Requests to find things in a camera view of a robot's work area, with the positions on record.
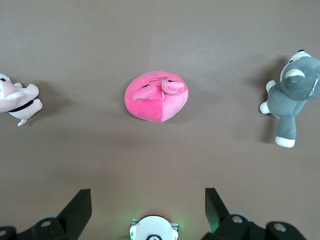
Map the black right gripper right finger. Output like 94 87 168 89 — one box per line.
202 187 307 240

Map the grey white husky plush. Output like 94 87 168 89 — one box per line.
258 49 320 149

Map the round hot pink plush toy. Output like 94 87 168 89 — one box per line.
124 70 189 124

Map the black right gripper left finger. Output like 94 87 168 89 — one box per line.
0 189 92 240

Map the pale pink white plush dog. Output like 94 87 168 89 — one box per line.
0 72 44 127

